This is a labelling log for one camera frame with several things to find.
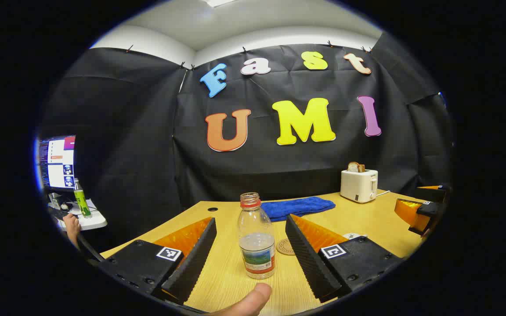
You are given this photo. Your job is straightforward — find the green bottle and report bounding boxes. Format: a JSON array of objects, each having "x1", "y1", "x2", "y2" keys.
[{"x1": 73, "y1": 178, "x2": 92, "y2": 219}]

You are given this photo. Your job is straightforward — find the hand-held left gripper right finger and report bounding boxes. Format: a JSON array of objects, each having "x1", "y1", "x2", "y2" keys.
[{"x1": 285, "y1": 214, "x2": 405, "y2": 303}]

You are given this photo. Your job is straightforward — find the black backdrop cloth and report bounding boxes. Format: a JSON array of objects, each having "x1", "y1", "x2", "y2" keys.
[{"x1": 40, "y1": 32, "x2": 453, "y2": 255}]

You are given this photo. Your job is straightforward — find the clear plastic water bottle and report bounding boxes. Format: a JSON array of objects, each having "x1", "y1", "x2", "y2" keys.
[{"x1": 238, "y1": 192, "x2": 276, "y2": 280}]

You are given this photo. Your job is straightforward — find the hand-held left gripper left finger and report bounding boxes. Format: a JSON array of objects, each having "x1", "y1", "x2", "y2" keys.
[{"x1": 99, "y1": 216, "x2": 217, "y2": 305}]

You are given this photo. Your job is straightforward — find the white side table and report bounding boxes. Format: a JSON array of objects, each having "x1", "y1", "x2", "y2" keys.
[{"x1": 47, "y1": 197, "x2": 108, "y2": 232}]

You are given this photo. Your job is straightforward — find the computer monitor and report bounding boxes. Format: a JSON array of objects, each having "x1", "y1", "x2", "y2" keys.
[{"x1": 37, "y1": 135, "x2": 77, "y2": 192}]

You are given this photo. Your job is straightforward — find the white toaster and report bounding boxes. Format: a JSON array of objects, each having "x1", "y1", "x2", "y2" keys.
[{"x1": 340, "y1": 169, "x2": 379, "y2": 204}]

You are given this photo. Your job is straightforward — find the blue towel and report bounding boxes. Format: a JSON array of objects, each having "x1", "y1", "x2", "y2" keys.
[{"x1": 260, "y1": 197, "x2": 336, "y2": 222}]

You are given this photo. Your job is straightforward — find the round cork coaster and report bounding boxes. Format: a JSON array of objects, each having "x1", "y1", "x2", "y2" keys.
[{"x1": 276, "y1": 238, "x2": 296, "y2": 256}]

